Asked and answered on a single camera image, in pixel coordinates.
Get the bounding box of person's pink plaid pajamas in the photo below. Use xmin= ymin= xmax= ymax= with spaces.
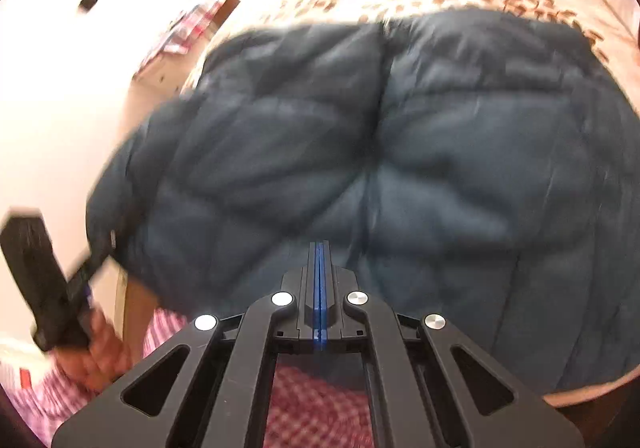
xmin=0 ymin=307 xmax=377 ymax=448

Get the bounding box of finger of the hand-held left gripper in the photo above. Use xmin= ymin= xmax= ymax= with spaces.
xmin=320 ymin=241 xmax=586 ymax=448
xmin=51 ymin=241 xmax=321 ymax=448

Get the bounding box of dark teal quilted jacket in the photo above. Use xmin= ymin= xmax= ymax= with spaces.
xmin=85 ymin=8 xmax=640 ymax=397

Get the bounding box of person's left hand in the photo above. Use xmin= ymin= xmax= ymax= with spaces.
xmin=54 ymin=309 xmax=132 ymax=395

